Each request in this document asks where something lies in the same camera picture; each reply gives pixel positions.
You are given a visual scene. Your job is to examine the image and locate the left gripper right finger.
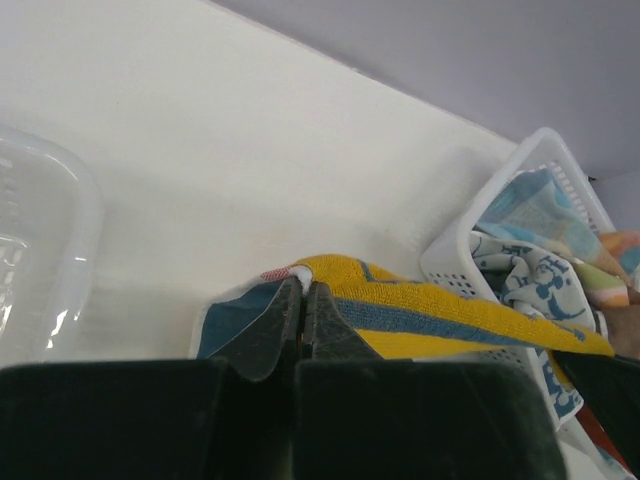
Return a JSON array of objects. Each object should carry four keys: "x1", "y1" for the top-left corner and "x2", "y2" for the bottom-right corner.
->
[{"x1": 292, "y1": 283, "x2": 567, "y2": 479}]

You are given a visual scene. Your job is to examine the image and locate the light blue patterned towel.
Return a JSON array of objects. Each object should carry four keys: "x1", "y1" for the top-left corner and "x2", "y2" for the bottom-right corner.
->
[{"x1": 476, "y1": 169, "x2": 603, "y2": 260}]

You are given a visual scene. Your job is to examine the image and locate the left white plastic basket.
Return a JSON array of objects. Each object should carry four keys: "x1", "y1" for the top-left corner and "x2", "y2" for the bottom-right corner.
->
[{"x1": 1, "y1": 126, "x2": 104, "y2": 367}]

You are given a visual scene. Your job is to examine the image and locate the orange and blue spotted towel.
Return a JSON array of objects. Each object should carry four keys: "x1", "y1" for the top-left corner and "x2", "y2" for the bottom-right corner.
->
[{"x1": 572, "y1": 231, "x2": 639, "y2": 308}]

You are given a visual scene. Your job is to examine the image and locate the white plastic basket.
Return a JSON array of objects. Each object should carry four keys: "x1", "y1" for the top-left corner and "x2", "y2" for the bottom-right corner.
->
[
  {"x1": 1, "y1": 126, "x2": 104, "y2": 367},
  {"x1": 420, "y1": 127, "x2": 640, "y2": 476}
]

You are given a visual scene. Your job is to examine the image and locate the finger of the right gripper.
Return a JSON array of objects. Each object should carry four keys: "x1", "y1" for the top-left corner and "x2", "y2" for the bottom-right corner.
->
[{"x1": 553, "y1": 352, "x2": 639, "y2": 475}]

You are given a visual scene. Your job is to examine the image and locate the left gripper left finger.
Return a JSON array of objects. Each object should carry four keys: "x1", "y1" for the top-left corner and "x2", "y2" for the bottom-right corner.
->
[{"x1": 1, "y1": 278, "x2": 303, "y2": 479}]

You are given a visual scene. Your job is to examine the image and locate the yellow and blue towel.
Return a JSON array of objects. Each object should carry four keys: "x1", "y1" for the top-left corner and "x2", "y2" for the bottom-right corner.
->
[{"x1": 197, "y1": 253, "x2": 615, "y2": 361}]

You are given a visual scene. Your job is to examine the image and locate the white and blue printed towel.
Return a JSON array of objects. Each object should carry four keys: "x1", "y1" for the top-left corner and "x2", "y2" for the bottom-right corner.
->
[{"x1": 470, "y1": 231, "x2": 608, "y2": 427}]

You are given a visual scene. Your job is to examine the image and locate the right white plastic basket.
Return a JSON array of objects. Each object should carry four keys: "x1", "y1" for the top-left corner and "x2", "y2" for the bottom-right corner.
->
[{"x1": 420, "y1": 127, "x2": 640, "y2": 476}]

